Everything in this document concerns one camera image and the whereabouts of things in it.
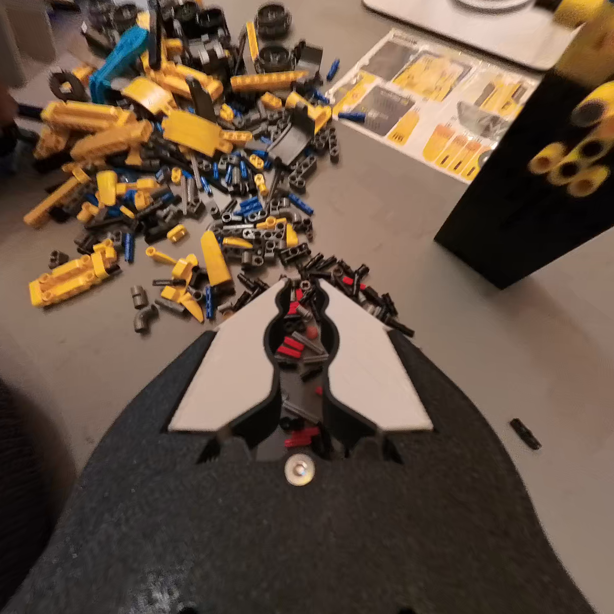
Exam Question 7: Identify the yellow perforated block piece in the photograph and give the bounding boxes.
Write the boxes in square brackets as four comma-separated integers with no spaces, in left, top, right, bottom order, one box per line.
[29,254,121,308]

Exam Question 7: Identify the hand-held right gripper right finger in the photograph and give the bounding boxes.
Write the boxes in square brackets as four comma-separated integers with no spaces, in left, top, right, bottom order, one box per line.
[317,278,435,444]

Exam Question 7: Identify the long black beam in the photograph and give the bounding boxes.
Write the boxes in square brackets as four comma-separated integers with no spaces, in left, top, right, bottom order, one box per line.
[148,0,164,68]

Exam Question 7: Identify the pile of black red pins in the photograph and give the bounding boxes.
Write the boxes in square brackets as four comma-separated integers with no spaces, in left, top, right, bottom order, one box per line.
[235,254,415,461]

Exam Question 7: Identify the yellow grey sticker sheet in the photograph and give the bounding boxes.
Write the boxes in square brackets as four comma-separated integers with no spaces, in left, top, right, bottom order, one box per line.
[326,29,543,184]

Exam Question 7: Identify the light blue building piece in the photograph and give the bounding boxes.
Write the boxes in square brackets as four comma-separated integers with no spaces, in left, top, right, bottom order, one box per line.
[89,26,150,104]

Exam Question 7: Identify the single black pin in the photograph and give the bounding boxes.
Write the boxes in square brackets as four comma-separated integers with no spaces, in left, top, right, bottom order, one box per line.
[509,418,543,451]

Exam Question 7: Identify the white book stand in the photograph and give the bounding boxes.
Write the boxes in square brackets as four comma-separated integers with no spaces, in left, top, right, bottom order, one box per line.
[362,0,583,72]

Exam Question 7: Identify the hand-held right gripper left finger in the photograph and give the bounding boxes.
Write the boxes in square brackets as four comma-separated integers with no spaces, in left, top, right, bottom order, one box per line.
[167,279,292,444]

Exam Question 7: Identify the black yellow assembled model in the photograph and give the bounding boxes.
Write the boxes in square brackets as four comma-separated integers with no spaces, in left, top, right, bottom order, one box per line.
[434,0,614,291]

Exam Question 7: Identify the pile of yellow grey building pieces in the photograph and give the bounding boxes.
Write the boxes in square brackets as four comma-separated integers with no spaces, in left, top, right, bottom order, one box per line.
[23,0,367,334]

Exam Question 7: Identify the small grey sprocket wheel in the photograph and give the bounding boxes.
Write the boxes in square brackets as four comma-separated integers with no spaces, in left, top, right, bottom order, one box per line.
[254,4,292,36]
[253,43,293,73]

